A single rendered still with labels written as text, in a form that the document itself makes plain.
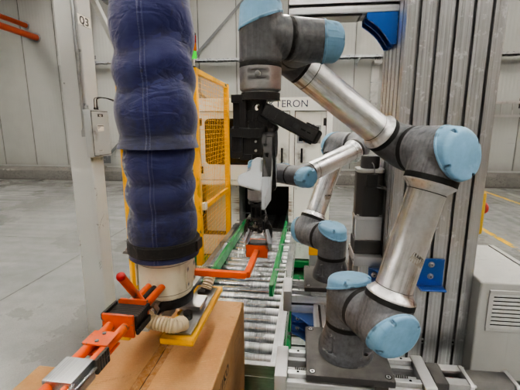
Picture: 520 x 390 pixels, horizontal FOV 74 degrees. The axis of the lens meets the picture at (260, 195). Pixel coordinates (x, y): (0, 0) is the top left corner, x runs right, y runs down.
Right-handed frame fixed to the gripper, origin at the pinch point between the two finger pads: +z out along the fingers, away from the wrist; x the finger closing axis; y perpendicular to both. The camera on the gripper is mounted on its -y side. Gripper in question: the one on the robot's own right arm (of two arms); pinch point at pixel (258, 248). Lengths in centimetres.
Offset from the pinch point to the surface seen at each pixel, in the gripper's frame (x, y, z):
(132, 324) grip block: -22, 59, 0
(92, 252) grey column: -126, -77, 37
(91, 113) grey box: -115, -73, -56
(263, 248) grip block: 2.6, 4.0, -1.5
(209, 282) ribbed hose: -15.3, 17.7, 7.4
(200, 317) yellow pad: -13.3, 35.4, 10.9
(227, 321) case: -9.6, 15.0, 24.2
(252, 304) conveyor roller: -14, -72, 65
